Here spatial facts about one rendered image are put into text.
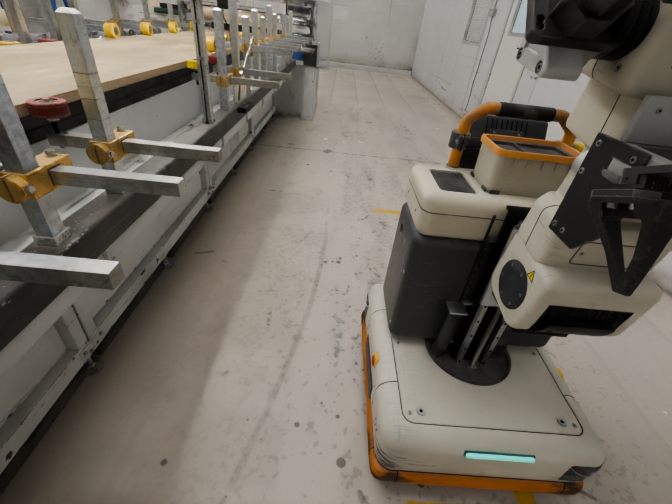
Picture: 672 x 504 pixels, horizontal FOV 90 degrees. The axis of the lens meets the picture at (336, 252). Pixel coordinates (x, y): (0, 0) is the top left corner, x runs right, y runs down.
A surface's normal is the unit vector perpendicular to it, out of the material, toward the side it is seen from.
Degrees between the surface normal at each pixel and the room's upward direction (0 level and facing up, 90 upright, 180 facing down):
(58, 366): 0
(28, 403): 0
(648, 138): 90
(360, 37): 90
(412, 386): 0
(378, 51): 90
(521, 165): 92
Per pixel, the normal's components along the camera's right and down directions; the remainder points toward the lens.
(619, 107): -0.99, -0.10
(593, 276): 0.10, -0.73
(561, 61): 0.04, -0.03
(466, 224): -0.02, 0.57
